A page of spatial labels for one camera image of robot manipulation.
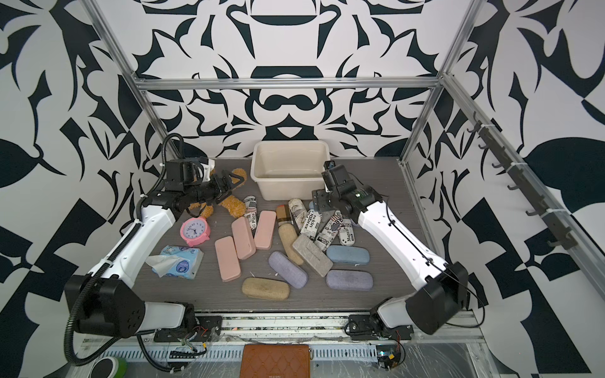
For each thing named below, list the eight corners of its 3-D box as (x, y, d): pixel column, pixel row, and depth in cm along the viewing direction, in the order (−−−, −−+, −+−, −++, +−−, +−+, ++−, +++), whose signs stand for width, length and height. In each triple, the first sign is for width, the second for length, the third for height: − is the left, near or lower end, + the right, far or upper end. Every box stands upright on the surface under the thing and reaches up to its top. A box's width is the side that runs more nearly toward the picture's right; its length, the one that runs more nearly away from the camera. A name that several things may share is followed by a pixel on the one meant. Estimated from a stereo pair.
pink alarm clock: (176, 246, 92) (173, 244, 90) (185, 219, 100) (183, 216, 98) (206, 246, 92) (204, 244, 90) (214, 219, 100) (212, 216, 98)
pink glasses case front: (224, 284, 84) (222, 282, 83) (215, 242, 94) (213, 239, 93) (243, 276, 86) (242, 274, 84) (232, 236, 96) (231, 233, 94)
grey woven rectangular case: (291, 251, 90) (291, 244, 85) (304, 238, 94) (304, 230, 89) (323, 277, 84) (324, 271, 79) (335, 262, 88) (337, 255, 83)
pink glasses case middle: (239, 261, 88) (237, 257, 86) (231, 224, 98) (229, 219, 95) (258, 254, 90) (256, 250, 87) (248, 218, 100) (246, 214, 97)
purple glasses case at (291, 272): (265, 264, 88) (264, 260, 86) (276, 251, 92) (276, 247, 89) (300, 293, 82) (300, 290, 79) (311, 278, 85) (311, 275, 82)
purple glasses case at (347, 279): (326, 290, 83) (327, 288, 81) (325, 272, 86) (325, 269, 85) (373, 290, 83) (375, 288, 81) (370, 272, 87) (371, 269, 85)
